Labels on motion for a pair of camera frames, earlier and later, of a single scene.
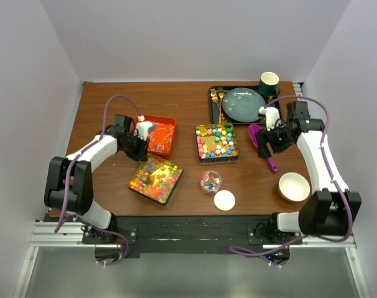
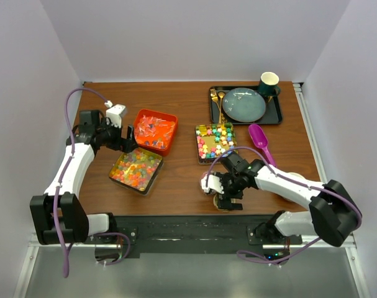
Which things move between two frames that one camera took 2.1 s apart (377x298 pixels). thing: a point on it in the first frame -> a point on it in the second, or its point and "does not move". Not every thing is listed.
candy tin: [156, 179] -> [136, 171]
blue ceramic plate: [243, 104] does not move
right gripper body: [276, 138] -> [233, 189]
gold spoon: [221, 95] does not move
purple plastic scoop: [253, 130] does not move
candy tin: [216, 143] does not move
